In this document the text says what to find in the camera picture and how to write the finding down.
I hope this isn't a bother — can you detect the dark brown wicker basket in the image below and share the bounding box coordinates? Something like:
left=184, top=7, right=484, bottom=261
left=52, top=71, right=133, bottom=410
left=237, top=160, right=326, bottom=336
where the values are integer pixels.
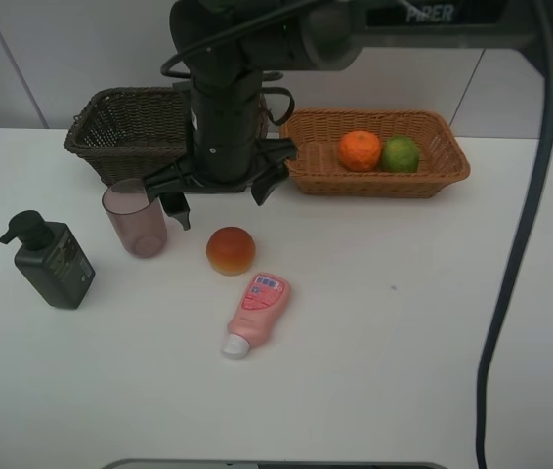
left=64, top=86, right=273, bottom=194

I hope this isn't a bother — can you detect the green lime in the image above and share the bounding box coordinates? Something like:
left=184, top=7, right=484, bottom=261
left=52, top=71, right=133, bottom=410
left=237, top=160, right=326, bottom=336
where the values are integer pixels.
left=380, top=136, right=420, bottom=173

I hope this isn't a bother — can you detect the dark green pump bottle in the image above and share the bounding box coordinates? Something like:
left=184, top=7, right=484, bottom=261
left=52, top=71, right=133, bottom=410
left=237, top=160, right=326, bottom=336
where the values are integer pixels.
left=0, top=210, right=96, bottom=310

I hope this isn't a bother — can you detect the orange mandarin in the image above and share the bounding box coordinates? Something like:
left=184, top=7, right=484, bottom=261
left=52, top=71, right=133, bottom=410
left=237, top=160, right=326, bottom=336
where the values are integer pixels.
left=338, top=130, right=383, bottom=172

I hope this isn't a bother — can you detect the red orange round fruit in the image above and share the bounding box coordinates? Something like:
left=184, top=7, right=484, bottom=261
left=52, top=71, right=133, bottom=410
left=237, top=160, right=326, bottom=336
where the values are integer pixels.
left=206, top=227, right=256, bottom=276

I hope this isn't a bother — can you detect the light brown wicker basket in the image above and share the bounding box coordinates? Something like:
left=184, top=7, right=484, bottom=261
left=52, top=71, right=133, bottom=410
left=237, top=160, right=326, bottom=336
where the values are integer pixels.
left=279, top=108, right=470, bottom=198

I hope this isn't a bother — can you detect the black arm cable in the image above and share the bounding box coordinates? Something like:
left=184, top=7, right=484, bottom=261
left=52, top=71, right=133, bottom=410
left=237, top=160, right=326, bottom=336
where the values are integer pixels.
left=475, top=0, right=553, bottom=469

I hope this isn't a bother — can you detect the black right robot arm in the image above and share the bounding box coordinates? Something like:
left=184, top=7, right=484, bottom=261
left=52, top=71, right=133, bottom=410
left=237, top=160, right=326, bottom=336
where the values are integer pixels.
left=144, top=1, right=553, bottom=226

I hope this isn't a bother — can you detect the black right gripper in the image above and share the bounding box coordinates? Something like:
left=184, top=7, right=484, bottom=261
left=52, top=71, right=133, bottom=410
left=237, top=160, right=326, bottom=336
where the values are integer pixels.
left=143, top=72, right=297, bottom=231

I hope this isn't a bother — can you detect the pink lotion bottle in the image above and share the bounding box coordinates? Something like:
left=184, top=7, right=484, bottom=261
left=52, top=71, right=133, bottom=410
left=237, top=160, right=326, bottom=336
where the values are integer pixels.
left=221, top=273, right=291, bottom=359

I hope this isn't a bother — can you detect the translucent purple plastic cup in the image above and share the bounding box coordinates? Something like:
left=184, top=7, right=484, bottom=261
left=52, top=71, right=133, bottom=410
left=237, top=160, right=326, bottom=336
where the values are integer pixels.
left=102, top=178, right=168, bottom=258

